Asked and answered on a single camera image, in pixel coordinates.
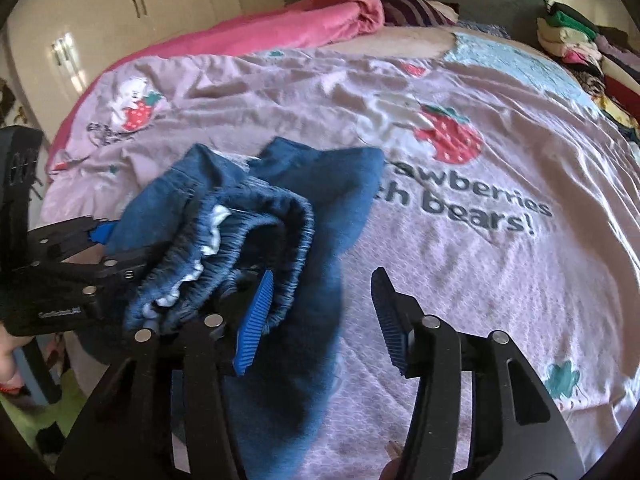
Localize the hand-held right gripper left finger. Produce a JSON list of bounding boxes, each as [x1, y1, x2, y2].
[[55, 270, 275, 480]]

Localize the dark striped pillow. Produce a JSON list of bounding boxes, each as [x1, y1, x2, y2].
[[377, 0, 458, 28]]

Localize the person's left hand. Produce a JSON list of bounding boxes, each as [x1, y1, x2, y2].
[[0, 332, 31, 386]]

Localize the beige bed sheet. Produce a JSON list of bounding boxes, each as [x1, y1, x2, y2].
[[325, 27, 456, 63]]

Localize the blue denim pants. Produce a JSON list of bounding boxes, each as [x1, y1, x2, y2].
[[105, 137, 386, 480]]

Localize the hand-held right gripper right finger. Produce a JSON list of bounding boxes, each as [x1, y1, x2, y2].
[[371, 267, 583, 480]]

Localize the person's green clothing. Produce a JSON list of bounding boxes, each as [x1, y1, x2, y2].
[[0, 375, 76, 443]]

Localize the cream wardrobe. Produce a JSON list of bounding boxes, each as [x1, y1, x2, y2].
[[5, 0, 286, 131]]

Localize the pile of folded clothes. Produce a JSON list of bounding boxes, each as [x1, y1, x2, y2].
[[537, 2, 640, 146]]

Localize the blue floral cloth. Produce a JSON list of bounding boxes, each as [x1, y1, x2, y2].
[[455, 19, 512, 41]]

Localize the person's right hand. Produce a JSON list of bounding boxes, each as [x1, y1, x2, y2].
[[379, 439, 407, 480]]

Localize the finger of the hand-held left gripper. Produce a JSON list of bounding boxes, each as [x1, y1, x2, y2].
[[0, 242, 168, 338], [25, 215, 121, 263]]

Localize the pink strawberry printed blanket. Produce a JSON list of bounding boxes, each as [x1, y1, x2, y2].
[[40, 30, 640, 480]]

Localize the pink quilt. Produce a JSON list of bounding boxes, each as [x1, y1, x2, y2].
[[47, 0, 386, 171]]

